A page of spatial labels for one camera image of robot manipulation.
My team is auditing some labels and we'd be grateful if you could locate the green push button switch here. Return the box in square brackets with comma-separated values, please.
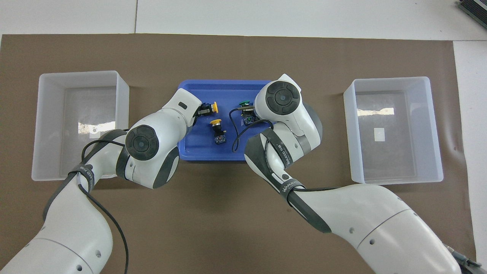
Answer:
[239, 100, 256, 126]

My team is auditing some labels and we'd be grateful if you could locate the blue plastic tray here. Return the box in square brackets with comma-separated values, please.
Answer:
[175, 80, 280, 163]

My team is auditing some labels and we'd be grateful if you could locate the brown paper table mat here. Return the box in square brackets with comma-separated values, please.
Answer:
[0, 33, 478, 274]

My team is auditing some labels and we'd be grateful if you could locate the translucent white plastic box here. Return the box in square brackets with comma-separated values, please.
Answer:
[343, 76, 444, 186]
[31, 70, 130, 182]

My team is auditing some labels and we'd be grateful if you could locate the dark ribbed device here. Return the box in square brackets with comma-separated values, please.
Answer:
[457, 0, 487, 29]

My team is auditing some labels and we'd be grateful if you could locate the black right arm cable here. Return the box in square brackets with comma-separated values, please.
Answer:
[229, 108, 345, 193]

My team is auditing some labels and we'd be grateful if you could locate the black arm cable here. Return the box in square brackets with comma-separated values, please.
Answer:
[78, 139, 130, 274]
[229, 108, 345, 193]

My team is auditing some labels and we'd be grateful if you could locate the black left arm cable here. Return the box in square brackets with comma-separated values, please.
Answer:
[78, 139, 130, 274]

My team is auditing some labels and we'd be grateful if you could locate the grey cable plug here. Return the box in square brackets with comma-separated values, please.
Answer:
[445, 245, 482, 274]

